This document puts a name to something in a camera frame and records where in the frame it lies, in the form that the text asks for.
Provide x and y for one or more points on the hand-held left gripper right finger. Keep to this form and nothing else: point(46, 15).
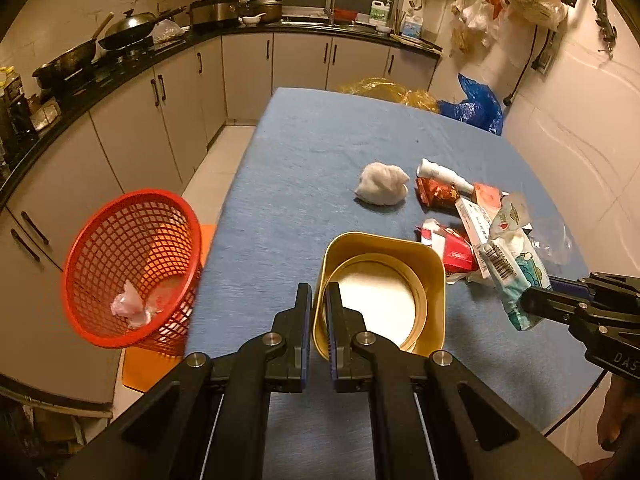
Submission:
point(331, 345)

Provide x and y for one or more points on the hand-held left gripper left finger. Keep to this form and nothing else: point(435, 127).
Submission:
point(306, 345)

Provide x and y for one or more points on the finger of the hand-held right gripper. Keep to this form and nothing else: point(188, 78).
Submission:
point(547, 305)
point(567, 284)

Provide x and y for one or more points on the blue white plastic packet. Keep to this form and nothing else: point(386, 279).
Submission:
point(520, 275)

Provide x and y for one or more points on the clear plastic bag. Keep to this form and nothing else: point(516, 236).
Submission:
point(550, 240)

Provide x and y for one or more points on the white printed wrapper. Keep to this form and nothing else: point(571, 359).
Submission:
point(510, 215)

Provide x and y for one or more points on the red cigarette pack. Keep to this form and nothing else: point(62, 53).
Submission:
point(450, 250)

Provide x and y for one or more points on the square gold tin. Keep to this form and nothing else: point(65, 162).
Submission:
point(382, 244)

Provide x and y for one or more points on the orange medicine box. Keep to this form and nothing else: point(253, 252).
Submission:
point(487, 195)

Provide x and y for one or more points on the white tissue ball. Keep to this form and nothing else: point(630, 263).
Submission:
point(382, 184)

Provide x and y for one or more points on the red plastic mesh basket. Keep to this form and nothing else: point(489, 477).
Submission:
point(100, 240)

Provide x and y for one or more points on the person's right hand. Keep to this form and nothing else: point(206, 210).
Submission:
point(620, 415)

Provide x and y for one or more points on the red snack packet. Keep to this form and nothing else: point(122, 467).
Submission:
point(437, 194)

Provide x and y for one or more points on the white tube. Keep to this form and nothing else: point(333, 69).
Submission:
point(442, 171)

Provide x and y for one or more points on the pink crumpled tissue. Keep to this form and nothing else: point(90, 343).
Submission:
point(131, 307)

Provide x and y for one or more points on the blue plastic bag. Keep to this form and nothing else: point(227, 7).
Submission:
point(475, 107)

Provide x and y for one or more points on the yellow plastic bag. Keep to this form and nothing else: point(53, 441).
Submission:
point(380, 87)

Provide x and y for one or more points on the grey kitchen base cabinets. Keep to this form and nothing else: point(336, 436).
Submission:
point(130, 125)

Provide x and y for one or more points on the hanging plastic bags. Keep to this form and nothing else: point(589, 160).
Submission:
point(475, 15)

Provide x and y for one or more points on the clear jug with blue label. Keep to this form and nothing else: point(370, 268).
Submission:
point(412, 27)

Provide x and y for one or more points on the black kitchen countertop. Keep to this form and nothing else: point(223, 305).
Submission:
point(150, 60)

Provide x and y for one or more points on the white jug with green label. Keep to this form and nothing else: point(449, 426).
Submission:
point(381, 14)

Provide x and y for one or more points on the small white bowl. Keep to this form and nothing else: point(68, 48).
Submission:
point(250, 21)

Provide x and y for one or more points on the red bowl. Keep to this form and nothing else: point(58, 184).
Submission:
point(345, 14)

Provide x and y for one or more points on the brown pot with lid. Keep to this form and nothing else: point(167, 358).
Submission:
point(265, 9)

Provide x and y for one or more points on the chrome faucet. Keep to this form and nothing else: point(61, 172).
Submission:
point(330, 2)

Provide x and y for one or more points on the white plastic bag on counter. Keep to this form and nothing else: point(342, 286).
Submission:
point(167, 30)

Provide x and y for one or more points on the rectangular steel cooker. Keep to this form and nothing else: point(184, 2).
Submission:
point(214, 12)

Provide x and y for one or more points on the gas stove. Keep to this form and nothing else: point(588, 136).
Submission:
point(105, 62)

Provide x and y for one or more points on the black pan with silver lid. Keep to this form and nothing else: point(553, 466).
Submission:
point(130, 30)

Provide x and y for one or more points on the dark sauce bottles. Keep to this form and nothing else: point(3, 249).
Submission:
point(15, 110)

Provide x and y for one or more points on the black wall hooks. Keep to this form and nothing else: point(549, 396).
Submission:
point(602, 15)

